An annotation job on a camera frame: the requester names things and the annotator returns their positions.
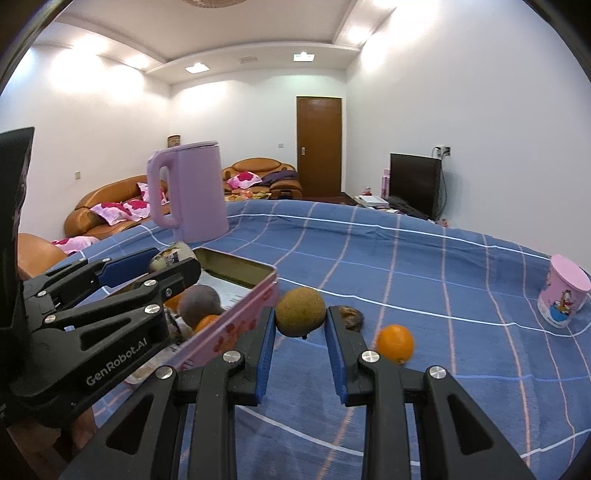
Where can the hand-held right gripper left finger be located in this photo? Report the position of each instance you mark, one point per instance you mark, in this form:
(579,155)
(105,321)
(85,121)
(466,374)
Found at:
(264,353)

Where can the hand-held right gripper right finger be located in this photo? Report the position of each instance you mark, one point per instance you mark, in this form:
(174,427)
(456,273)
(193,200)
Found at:
(336,357)

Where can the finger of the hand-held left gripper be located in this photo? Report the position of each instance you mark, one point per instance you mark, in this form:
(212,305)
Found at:
(178,279)
(127,270)

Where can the pink tin box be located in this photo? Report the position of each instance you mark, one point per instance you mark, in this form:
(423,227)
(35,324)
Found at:
(231,328)

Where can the brown kiwi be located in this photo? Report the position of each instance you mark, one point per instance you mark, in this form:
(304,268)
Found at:
(300,313)

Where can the large orange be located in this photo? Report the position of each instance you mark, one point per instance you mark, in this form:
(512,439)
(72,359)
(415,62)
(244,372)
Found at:
(208,324)

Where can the person's left hand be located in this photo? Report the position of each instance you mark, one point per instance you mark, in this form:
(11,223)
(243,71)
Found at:
(81,429)

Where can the small orange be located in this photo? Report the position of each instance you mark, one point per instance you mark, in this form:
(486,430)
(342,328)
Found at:
(173,302)

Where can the dark purple fruit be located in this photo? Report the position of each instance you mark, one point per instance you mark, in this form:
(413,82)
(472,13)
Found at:
(198,302)

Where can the white printed paper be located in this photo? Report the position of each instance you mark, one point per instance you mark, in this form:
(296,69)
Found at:
(231,290)

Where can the pink floral pillow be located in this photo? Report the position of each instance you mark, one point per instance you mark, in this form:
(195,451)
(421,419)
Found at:
(241,180)
(150,194)
(117,211)
(74,244)

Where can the round orange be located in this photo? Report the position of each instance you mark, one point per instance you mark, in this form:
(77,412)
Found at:
(395,344)

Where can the long brown leather sofa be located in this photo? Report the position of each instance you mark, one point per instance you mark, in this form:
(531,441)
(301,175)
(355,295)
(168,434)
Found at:
(92,212)

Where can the purple electric kettle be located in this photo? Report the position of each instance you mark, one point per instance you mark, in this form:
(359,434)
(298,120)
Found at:
(198,194)

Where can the brown leather armchair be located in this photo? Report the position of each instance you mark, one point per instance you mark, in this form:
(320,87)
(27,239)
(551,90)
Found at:
(39,254)

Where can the blue checked tablecloth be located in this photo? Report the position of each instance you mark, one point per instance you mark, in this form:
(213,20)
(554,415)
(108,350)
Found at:
(415,286)

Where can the brown woven basket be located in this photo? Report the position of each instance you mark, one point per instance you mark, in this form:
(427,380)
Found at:
(173,141)

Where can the purple cloth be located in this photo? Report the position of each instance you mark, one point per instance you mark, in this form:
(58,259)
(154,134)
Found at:
(279,177)

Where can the white flat box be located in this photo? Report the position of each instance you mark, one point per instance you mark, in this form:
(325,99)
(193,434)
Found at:
(371,200)

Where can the black television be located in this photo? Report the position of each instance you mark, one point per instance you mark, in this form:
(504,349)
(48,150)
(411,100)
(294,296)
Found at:
(414,184)

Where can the brown wooden door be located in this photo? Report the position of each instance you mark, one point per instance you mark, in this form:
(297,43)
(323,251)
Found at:
(319,147)

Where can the square ceiling light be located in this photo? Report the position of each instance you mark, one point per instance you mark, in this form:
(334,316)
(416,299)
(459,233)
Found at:
(304,57)
(197,68)

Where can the ceiling air vent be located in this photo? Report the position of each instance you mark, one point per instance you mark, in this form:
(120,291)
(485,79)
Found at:
(247,59)

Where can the pink cartoon cup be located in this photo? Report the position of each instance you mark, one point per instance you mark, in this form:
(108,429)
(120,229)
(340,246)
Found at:
(561,295)

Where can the white wall socket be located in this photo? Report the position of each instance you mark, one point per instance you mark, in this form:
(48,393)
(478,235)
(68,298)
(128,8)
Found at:
(442,150)

